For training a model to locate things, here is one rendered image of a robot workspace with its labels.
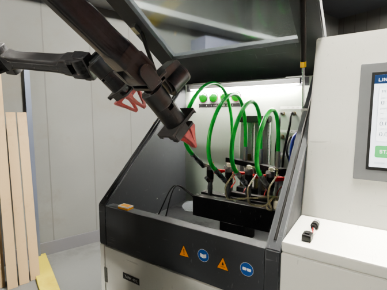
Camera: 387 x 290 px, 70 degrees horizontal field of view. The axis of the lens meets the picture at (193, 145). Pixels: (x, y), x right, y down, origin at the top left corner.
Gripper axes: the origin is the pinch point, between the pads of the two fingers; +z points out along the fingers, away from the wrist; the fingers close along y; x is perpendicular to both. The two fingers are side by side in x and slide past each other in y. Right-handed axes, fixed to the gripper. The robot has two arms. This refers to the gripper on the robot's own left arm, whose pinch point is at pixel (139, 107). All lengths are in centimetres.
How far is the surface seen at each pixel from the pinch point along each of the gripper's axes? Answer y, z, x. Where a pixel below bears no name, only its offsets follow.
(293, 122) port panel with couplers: -25, 49, -34
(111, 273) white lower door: 29, 39, 44
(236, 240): -26, 36, 26
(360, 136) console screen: -53, 42, -13
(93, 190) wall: 197, 71, -27
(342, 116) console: -49, 38, -18
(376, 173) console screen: -55, 49, -4
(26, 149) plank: 175, -2, -14
